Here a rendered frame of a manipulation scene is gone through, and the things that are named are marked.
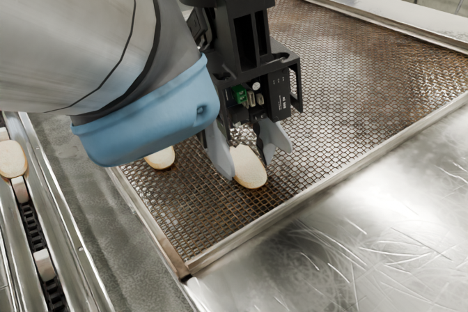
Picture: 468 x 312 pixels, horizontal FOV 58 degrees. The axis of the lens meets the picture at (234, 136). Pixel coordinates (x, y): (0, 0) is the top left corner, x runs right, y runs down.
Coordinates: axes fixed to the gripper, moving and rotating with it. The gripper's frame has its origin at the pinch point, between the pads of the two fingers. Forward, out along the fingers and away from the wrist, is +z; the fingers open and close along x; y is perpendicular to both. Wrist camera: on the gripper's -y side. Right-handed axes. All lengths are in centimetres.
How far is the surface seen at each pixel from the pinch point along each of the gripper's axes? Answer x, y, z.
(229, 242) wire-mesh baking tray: -5.7, 8.8, 1.0
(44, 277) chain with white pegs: -23.0, 0.5, 4.4
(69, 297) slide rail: -20.8, 4.4, 4.1
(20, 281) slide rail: -25.0, 0.6, 3.5
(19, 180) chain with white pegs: -24.3, -13.8, 1.9
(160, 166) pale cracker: -8.3, -5.6, 1.3
